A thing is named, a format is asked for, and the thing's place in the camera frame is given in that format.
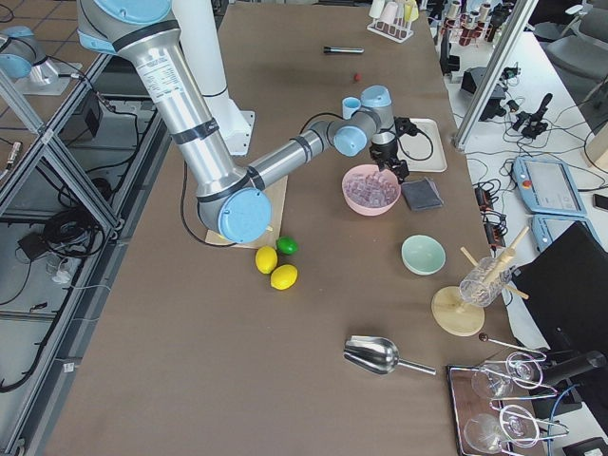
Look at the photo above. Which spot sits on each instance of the mint green bowl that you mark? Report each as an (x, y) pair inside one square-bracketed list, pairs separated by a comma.
[(423, 255)]

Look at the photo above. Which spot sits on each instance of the white rack with cups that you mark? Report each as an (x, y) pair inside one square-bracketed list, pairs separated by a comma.
[(393, 19)]

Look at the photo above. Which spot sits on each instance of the grey folded cloth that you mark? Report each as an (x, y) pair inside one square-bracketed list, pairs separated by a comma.
[(421, 194)]

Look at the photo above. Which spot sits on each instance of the pile of clear ice cubes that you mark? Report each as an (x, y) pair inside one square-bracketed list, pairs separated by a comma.
[(370, 190)]

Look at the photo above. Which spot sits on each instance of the clear textured glass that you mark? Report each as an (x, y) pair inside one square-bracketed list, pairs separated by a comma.
[(484, 283)]

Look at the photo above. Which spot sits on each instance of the cream rabbit tray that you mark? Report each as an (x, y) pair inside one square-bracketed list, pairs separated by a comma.
[(423, 152)]

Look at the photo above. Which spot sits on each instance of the green lime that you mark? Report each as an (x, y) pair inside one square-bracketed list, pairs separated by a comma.
[(287, 245)]

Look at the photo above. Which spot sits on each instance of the wire glass holder tray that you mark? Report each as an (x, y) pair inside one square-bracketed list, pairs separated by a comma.
[(491, 404)]

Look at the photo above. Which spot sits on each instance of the wine glass lower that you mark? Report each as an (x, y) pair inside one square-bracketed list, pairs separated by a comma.
[(513, 428)]

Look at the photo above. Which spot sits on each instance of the light blue plastic cup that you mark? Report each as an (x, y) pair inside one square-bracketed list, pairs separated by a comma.
[(349, 106)]

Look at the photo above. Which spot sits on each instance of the wooden cup drying rack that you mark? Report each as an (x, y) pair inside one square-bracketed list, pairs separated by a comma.
[(449, 309)]

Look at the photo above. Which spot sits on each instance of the red wire cup rack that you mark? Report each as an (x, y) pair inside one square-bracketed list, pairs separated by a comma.
[(467, 22)]

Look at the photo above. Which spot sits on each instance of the yellow lemon near board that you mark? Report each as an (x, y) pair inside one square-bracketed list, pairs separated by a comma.
[(266, 259)]

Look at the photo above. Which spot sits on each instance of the wine glass upper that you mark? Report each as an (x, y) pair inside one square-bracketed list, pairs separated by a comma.
[(499, 379)]

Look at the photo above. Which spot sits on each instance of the blue teach pendant upper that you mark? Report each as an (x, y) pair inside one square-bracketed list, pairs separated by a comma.
[(547, 187)]

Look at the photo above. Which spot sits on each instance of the aluminium frame post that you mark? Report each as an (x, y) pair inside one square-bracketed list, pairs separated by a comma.
[(514, 28)]

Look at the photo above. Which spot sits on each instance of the black monitor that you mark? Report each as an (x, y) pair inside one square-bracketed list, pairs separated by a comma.
[(567, 288)]

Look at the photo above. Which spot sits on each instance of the steel ice scoop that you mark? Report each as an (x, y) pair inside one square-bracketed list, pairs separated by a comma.
[(379, 355)]

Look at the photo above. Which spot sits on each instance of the blue teach pendant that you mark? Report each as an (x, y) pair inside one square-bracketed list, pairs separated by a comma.
[(547, 187), (546, 228)]

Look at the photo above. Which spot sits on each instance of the yellow lemon outer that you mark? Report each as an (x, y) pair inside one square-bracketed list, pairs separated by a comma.
[(284, 277)]

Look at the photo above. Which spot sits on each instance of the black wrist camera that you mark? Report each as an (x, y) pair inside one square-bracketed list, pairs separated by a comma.
[(404, 126)]

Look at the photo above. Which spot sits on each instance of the long bar spoon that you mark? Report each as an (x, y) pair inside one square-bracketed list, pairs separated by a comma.
[(484, 337)]

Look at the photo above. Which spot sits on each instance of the wine glass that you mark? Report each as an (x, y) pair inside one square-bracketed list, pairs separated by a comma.
[(499, 379), (513, 428)]

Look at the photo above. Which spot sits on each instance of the blue teach pendant lower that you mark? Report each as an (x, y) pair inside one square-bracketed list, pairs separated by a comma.
[(546, 228)]

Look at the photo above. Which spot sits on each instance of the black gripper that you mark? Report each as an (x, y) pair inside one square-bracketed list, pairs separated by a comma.
[(384, 152)]

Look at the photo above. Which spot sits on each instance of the pink bowl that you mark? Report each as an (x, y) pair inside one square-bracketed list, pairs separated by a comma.
[(368, 169)]

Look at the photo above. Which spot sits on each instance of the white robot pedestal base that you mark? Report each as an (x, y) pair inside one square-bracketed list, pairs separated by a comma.
[(228, 109)]

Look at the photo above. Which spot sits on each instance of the bamboo cutting board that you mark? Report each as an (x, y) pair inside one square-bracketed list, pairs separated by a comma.
[(273, 195)]

